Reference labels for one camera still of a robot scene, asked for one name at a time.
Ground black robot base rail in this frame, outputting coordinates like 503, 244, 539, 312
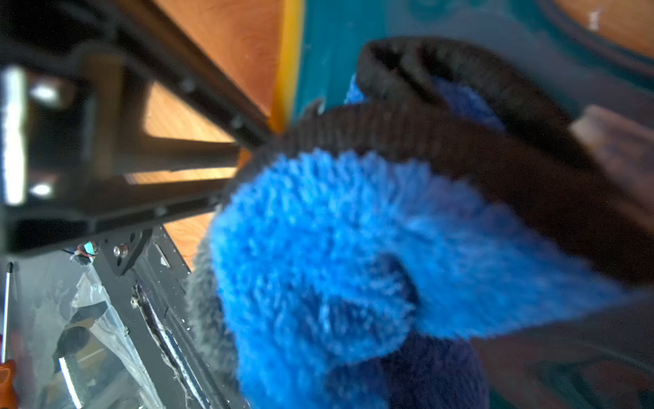
94, 226, 248, 408

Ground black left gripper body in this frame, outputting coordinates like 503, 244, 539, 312
1, 1, 273, 255

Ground blue microfiber cloth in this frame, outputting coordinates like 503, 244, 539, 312
187, 77, 653, 408

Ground teal rubber boot orange sole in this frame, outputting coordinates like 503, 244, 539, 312
267, 0, 654, 134

